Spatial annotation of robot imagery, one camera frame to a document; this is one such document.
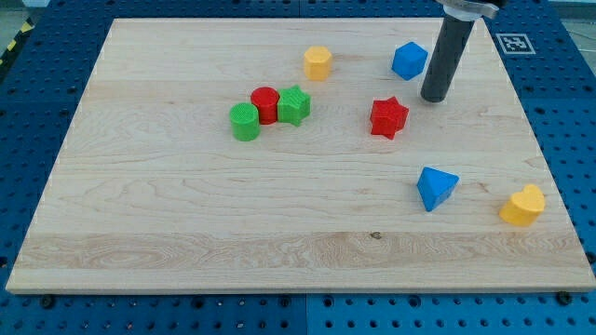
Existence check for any black bolt front right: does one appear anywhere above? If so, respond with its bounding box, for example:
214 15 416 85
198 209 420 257
556 291 573 306

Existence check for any red cylinder block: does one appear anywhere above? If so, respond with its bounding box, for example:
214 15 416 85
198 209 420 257
251 87 279 125

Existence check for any blue cube block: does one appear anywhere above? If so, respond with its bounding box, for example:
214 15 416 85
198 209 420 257
391 42 428 80

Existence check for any green cylinder block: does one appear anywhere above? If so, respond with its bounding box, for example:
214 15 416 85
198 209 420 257
229 102 260 141

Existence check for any white fiducial marker tag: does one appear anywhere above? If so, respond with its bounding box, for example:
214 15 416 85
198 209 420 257
496 33 535 55

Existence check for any red star block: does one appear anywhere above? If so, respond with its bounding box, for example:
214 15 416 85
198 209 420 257
370 97 409 141

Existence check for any black bolt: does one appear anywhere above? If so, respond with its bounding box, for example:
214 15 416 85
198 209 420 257
39 295 56 310
556 291 573 306

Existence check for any light wooden board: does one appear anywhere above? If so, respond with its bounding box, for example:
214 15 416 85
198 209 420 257
7 19 595 294

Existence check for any yellow heart block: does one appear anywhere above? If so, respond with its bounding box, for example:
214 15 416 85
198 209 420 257
498 184 546 227

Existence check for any grey metal rod mount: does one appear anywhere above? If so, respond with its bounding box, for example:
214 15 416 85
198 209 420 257
437 0 499 21

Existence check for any green star block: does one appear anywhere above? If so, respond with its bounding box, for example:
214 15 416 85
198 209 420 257
278 85 311 127

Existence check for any blue triangle block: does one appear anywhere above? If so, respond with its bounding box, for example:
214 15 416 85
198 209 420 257
416 167 460 212

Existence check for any yellow hexagon block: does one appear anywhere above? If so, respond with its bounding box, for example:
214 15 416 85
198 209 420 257
304 46 332 81

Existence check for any black bolt front left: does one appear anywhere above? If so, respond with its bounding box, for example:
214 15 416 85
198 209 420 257
39 295 56 310

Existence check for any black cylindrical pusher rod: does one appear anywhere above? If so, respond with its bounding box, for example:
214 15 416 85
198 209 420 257
420 14 474 103

